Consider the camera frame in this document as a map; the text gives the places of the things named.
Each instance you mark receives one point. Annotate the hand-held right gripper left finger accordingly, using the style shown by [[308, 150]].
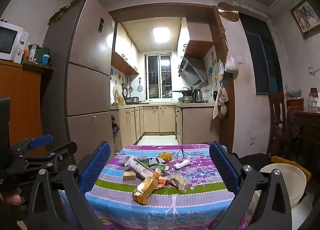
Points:
[[96, 167]]

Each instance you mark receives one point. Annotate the white plastic bucket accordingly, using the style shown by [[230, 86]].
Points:
[[282, 185]]

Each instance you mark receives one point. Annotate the white cutting board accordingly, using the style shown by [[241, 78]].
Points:
[[116, 92]]

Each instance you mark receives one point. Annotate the hanging strainer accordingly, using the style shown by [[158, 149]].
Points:
[[140, 87]]

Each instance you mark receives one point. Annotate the metal pot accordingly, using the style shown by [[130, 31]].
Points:
[[131, 100]]

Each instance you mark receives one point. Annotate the wall socket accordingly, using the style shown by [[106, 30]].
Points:
[[253, 140]]

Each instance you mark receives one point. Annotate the dark green snack packet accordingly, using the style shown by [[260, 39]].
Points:
[[163, 168]]

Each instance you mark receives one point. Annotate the orange bottle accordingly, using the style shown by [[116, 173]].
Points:
[[25, 51]]

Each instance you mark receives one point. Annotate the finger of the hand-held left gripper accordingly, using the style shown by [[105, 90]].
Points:
[[41, 141], [53, 157]]

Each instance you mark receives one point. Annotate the dark wooden dining table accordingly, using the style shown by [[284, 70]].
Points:
[[307, 122]]

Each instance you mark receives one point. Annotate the orange white small packet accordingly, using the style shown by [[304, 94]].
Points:
[[160, 176]]

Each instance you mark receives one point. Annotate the red-lid jar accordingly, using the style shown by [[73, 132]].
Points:
[[314, 96]]

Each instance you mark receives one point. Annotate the floral striped tablecloth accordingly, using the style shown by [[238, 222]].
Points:
[[190, 197]]

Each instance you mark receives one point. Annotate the square ceiling light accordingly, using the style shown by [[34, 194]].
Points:
[[161, 34]]

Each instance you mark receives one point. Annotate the dark window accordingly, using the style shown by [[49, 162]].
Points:
[[262, 60]]

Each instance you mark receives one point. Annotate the steel range hood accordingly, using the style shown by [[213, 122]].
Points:
[[191, 70]]

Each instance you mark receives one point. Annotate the white hanging plastic bag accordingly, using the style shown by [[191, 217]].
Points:
[[231, 64]]

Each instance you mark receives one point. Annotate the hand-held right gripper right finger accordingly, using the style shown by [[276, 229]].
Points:
[[223, 167]]

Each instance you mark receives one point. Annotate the gold flattened carton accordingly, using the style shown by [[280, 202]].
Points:
[[146, 190]]

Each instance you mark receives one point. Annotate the black hanging pan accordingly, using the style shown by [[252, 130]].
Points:
[[124, 91]]

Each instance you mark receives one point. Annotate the black plastic bags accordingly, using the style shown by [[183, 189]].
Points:
[[115, 125]]

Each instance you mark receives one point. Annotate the light switch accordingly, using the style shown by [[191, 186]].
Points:
[[239, 59]]

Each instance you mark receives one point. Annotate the white wipes packet blue stripe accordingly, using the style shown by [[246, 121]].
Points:
[[153, 161]]

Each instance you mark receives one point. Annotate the blue plastic bag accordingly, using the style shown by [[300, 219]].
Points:
[[223, 149]]

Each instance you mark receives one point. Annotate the kitchen wall cabinet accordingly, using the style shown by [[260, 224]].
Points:
[[123, 50], [197, 42]]

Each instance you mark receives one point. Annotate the yellow black bag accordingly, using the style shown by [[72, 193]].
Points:
[[62, 10]]

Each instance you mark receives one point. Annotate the gas stove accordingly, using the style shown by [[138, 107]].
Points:
[[185, 99]]

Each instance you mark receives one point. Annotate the small brown box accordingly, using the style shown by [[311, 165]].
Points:
[[129, 176]]

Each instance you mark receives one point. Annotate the steel kettle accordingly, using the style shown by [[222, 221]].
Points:
[[197, 96]]

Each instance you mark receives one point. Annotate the yellow plastic wrapper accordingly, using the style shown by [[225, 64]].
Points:
[[165, 157]]

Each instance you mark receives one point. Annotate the clear plastic bag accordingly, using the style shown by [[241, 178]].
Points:
[[295, 93]]

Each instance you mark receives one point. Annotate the beige refrigerator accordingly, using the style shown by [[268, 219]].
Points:
[[85, 70]]

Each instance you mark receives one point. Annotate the framed picture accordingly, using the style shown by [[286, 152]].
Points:
[[306, 17]]

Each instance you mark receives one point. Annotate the crumpled clear plastic wrapper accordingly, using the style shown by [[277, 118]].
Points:
[[178, 181]]

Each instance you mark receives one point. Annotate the beige hanging cloth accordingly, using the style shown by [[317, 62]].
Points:
[[221, 102]]

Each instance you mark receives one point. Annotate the long green box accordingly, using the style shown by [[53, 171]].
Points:
[[145, 165]]

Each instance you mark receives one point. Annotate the wooden stool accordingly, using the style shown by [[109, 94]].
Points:
[[303, 168]]

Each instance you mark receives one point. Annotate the cooking oil bottle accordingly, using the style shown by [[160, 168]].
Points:
[[120, 101]]

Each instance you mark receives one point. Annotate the barred kitchen window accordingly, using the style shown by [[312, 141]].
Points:
[[158, 77]]

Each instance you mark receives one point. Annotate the black wok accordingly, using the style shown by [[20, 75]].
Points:
[[186, 92]]

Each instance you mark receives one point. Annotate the white microwave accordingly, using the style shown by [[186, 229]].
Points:
[[10, 40]]

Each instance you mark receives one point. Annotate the gold round wall clock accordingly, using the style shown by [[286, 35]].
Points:
[[228, 11]]

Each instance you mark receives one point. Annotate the small hanging plastic bag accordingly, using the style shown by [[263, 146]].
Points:
[[220, 70]]

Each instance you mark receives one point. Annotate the person's left hand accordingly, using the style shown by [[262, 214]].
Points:
[[12, 199]]

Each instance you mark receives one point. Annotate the beige kitchen base cabinets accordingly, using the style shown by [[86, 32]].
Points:
[[160, 120]]

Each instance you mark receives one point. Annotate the white spray bottle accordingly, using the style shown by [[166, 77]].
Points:
[[32, 54]]

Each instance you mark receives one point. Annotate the white tablet box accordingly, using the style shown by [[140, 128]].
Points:
[[136, 166]]

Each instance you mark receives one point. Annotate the dark wooden chair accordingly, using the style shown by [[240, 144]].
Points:
[[277, 120]]

